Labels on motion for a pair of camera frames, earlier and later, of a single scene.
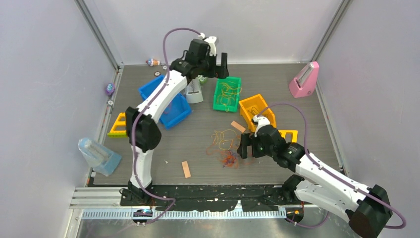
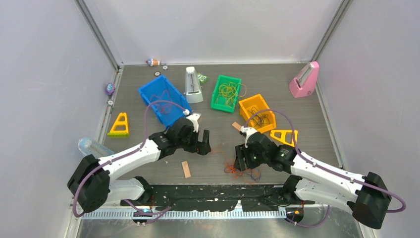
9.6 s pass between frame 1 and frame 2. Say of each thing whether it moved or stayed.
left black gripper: moved
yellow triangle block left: stayed
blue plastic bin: stayed
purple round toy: stayed
